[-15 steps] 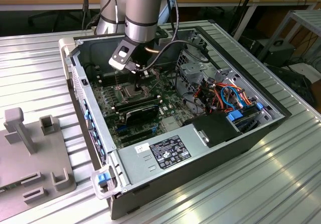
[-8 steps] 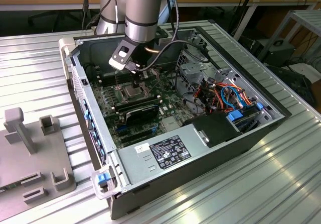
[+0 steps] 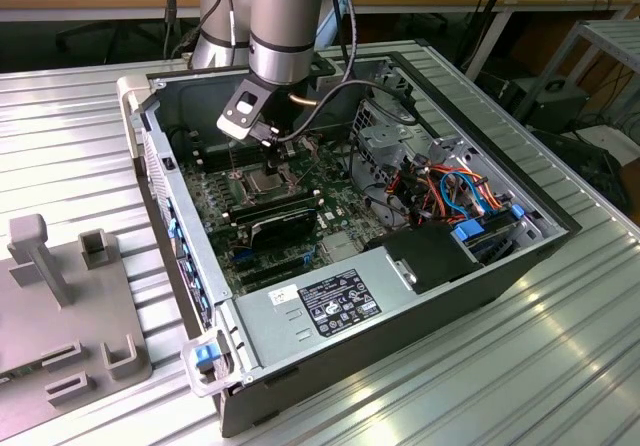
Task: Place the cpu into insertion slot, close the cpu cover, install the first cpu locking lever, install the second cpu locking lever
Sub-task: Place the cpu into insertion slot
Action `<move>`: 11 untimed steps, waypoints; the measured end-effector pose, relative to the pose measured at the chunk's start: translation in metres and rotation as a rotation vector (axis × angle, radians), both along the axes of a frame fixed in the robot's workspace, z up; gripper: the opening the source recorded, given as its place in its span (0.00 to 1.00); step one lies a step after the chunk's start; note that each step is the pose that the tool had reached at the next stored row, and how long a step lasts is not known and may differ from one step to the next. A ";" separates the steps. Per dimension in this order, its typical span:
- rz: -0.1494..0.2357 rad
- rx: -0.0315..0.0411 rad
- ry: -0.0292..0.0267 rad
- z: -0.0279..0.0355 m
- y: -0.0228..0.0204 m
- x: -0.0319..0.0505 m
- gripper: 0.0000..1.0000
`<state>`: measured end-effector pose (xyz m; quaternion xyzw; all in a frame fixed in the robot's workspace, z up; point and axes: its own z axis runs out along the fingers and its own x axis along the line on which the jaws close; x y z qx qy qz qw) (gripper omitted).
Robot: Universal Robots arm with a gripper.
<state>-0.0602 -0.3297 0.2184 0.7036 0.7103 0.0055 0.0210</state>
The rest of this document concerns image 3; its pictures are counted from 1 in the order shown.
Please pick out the grey power supply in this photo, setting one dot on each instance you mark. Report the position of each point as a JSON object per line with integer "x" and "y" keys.
{"x": 280, "y": 326}

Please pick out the green motherboard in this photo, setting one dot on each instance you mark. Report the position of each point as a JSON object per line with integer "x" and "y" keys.
{"x": 345, "y": 191}

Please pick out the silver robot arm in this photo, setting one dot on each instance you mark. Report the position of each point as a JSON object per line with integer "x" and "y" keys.
{"x": 285, "y": 26}

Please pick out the hard disk in blue carrier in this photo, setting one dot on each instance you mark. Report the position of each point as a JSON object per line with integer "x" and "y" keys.
{"x": 467, "y": 230}

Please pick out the small blue clip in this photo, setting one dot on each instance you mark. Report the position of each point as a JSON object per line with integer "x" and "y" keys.
{"x": 516, "y": 211}

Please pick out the black plastic shroud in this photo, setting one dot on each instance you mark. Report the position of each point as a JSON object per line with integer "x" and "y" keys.
{"x": 430, "y": 256}

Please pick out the black RAM slot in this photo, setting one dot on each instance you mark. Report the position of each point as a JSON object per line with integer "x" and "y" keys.
{"x": 225, "y": 150}
{"x": 225, "y": 156}
{"x": 225, "y": 162}

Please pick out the metal drive cage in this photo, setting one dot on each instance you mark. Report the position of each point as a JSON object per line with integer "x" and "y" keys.
{"x": 380, "y": 146}

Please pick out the black graphics card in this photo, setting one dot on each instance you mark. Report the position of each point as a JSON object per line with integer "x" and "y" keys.
{"x": 280, "y": 226}

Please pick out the grey parts rack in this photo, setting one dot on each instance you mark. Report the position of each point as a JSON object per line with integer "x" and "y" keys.
{"x": 50, "y": 326}

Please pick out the grey metal shelf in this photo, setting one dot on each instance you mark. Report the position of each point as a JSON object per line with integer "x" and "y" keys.
{"x": 615, "y": 36}

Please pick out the black expansion slot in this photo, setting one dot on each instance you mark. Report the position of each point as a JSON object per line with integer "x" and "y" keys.
{"x": 275, "y": 276}
{"x": 272, "y": 264}

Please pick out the grey PC case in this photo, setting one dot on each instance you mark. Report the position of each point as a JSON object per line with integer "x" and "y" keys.
{"x": 350, "y": 353}

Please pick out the silver chipset heatsink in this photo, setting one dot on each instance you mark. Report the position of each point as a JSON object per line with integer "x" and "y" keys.
{"x": 340, "y": 246}

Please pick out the silver CPU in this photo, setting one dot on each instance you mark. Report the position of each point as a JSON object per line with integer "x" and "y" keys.
{"x": 260, "y": 181}

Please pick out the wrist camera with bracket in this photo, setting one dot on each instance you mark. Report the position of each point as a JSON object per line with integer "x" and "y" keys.
{"x": 235, "y": 126}

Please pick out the CPU socket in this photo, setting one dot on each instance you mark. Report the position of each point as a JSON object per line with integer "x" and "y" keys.
{"x": 241, "y": 182}

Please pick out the blue case latch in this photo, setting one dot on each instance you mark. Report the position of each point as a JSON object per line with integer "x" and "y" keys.
{"x": 206, "y": 357}

